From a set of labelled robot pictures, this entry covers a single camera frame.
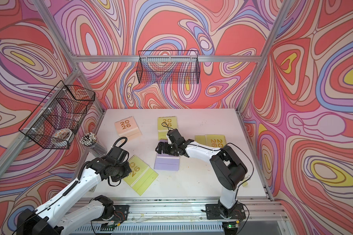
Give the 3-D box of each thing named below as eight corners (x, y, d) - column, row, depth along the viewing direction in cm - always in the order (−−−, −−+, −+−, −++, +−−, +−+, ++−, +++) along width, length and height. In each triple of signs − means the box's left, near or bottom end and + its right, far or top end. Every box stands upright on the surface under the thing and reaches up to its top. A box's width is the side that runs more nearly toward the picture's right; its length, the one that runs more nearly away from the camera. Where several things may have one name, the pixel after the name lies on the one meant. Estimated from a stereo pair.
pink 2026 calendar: (121, 143, 103) (120, 141, 101) (114, 124, 114) (114, 122, 112) (142, 134, 107) (141, 132, 106) (134, 117, 118) (133, 115, 117)
